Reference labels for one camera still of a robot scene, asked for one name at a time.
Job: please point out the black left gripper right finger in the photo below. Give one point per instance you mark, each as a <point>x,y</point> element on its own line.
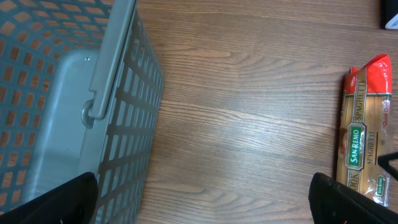
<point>333,202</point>

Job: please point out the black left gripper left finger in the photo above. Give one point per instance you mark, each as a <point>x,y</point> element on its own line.
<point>73,202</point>

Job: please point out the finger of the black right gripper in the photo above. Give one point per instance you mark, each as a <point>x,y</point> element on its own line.
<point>384,162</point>

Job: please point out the orange biscuit roll pack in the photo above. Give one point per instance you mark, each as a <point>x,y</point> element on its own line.
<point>366,129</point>

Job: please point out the white barcode scanner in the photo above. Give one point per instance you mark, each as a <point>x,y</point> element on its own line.
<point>388,12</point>

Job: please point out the grey plastic basket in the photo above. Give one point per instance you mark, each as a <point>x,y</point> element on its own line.
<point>80,92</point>

